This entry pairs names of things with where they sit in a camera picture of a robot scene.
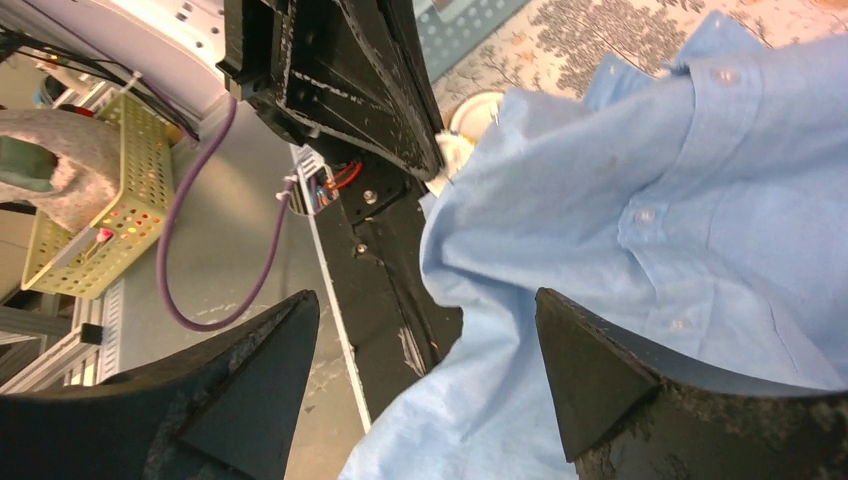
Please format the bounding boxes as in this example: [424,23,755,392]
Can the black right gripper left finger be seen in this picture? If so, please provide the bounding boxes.
[1,290,320,479]

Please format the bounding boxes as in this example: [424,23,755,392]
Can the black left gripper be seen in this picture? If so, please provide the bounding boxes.
[216,0,444,181]

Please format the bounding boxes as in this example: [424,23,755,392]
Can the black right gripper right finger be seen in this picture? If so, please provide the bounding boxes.
[535,288,847,479]

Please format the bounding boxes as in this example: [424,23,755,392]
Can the light blue button shirt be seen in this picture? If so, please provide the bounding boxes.
[341,12,847,479]

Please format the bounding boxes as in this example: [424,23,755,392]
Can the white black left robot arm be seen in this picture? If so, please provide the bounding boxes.
[1,1,444,180]

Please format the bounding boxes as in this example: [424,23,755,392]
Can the light blue plastic basket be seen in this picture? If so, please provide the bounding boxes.
[412,0,528,82]

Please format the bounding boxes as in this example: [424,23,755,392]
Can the floral patterned table mat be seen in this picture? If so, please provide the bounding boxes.
[432,1,847,119]

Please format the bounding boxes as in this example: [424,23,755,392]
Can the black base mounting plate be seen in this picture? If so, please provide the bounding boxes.
[309,137,462,423]

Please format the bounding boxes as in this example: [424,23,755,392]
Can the yellow-green perforated basket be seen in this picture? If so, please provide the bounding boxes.
[20,95,174,299]

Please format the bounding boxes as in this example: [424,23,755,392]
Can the grey fuzzy cloth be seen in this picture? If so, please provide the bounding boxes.
[1,109,121,234]

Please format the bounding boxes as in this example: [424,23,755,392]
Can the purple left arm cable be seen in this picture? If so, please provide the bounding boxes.
[155,95,296,334]

